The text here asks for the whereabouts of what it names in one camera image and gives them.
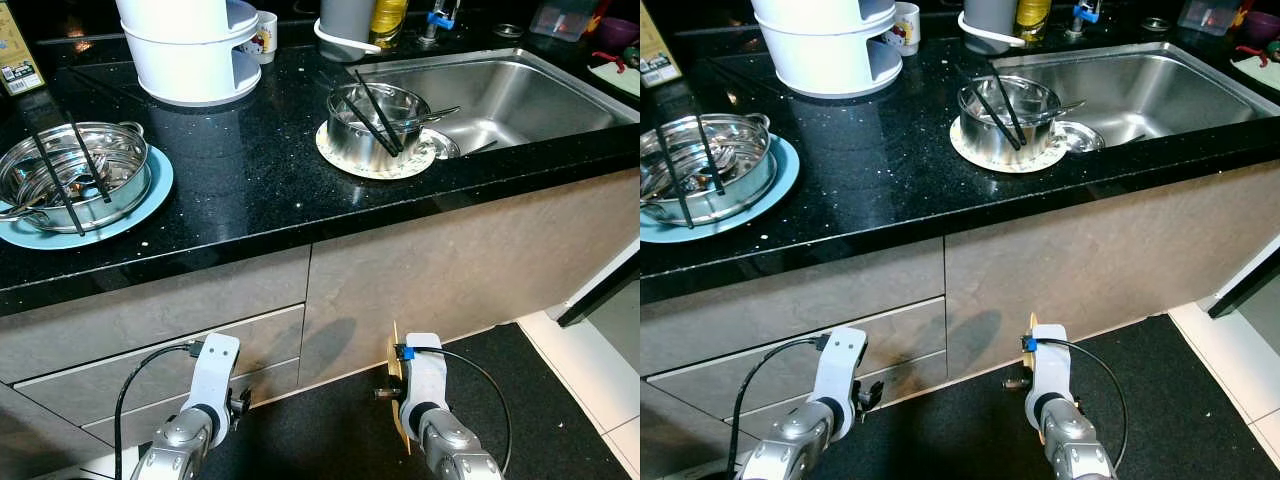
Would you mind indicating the black floor mat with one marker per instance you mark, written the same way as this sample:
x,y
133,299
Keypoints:
x,y
330,435
1160,420

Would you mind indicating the white patterned plate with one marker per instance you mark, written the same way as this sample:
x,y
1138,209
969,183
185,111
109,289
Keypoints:
x,y
1005,168
375,174

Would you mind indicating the grey cabinet door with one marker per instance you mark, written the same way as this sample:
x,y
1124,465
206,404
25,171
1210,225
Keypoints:
x,y
1080,270
450,270

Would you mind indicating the thin steel utensil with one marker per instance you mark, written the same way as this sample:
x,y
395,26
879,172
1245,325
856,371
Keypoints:
x,y
480,148
1133,139

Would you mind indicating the small steel pot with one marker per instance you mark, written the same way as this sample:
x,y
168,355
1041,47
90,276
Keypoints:
x,y
990,140
360,145

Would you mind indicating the yellow printed carton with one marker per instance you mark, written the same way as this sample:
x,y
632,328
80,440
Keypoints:
x,y
18,60
655,55

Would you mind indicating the yellow plate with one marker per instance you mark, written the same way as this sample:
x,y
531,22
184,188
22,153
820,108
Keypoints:
x,y
396,335
1033,320

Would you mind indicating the grey drawer front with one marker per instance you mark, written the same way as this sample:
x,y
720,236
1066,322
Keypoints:
x,y
800,300
150,365
150,300
780,355
275,378
910,385

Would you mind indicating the white tiered storage rack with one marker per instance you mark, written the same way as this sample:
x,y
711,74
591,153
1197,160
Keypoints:
x,y
190,60
830,50

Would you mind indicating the pale green cloth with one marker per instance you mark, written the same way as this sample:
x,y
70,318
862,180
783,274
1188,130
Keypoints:
x,y
1260,74
618,80

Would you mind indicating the steel gooseneck faucet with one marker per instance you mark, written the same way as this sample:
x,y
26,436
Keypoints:
x,y
1082,15
437,20

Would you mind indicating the light blue plate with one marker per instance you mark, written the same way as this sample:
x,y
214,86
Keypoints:
x,y
162,180
788,175

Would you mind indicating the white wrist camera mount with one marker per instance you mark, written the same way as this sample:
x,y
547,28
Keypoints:
x,y
422,375
1050,365
840,365
215,370

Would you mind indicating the yellow oil bottle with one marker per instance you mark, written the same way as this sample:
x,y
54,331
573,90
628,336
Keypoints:
x,y
1032,12
388,15

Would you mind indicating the steel sink basin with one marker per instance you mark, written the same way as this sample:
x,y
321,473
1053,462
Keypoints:
x,y
1160,95
530,100

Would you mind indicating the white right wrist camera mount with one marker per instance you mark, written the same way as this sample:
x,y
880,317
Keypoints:
x,y
1050,365
422,375

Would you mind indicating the black edged appliance door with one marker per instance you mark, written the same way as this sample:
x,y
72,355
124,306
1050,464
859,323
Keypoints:
x,y
600,300
1245,290

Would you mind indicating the purple bowl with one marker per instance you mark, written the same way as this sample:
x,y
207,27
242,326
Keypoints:
x,y
1262,25
618,32

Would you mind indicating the clear plastic container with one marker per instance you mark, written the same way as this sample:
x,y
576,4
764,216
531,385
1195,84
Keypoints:
x,y
1210,15
565,18

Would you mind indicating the white cartoon mug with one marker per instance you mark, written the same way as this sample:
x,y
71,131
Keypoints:
x,y
265,35
905,28

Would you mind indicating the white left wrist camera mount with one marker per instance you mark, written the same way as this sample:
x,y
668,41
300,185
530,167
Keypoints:
x,y
840,365
215,370

